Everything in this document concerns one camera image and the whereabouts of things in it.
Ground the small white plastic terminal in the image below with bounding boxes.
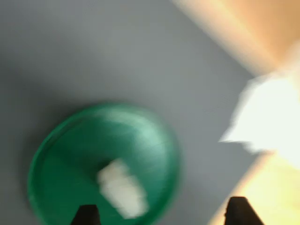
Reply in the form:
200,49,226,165
97,157,150,220

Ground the white tape piece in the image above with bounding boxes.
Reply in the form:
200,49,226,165
217,42,300,171

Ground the round green lid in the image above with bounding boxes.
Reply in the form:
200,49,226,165
26,101,181,225

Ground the dark grey mat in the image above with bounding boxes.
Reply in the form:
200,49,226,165
0,0,277,225

